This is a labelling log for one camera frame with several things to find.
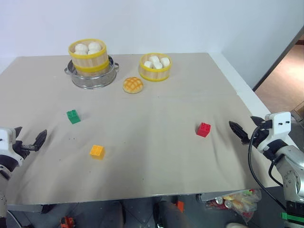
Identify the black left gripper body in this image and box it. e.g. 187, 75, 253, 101
13, 140, 34, 162

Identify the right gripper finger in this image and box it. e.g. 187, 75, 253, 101
250, 115, 265, 126
228, 121, 250, 145

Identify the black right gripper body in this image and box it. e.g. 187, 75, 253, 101
249, 125, 272, 148

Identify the red toy brick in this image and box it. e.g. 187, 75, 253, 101
196, 122, 211, 138

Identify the green toy brick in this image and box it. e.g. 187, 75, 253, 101
66, 109, 81, 124

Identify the brown cardboard box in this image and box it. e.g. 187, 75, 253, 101
291, 101, 304, 122

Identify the orange toy brick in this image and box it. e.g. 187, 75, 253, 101
89, 144, 105, 161

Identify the clear plastic snack bag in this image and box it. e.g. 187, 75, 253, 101
205, 189, 262, 225

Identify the stainless steel steamer pot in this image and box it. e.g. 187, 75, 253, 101
64, 55, 120, 90

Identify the beige tablecloth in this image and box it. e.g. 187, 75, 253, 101
0, 52, 277, 206

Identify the tall bamboo steamer basket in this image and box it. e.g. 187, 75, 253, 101
68, 38, 109, 77

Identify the short bamboo steamer basket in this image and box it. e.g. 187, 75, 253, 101
138, 52, 172, 82

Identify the dark rounded shape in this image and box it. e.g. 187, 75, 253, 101
153, 199, 190, 228

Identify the golden pineapple bun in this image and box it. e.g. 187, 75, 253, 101
123, 76, 145, 94

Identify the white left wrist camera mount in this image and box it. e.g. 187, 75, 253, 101
0, 127, 24, 167

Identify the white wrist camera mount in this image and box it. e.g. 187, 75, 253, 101
0, 127, 24, 167
257, 112, 292, 153

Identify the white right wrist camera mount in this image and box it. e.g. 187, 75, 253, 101
257, 112, 292, 153

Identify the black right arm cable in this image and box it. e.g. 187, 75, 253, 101
247, 120, 287, 211

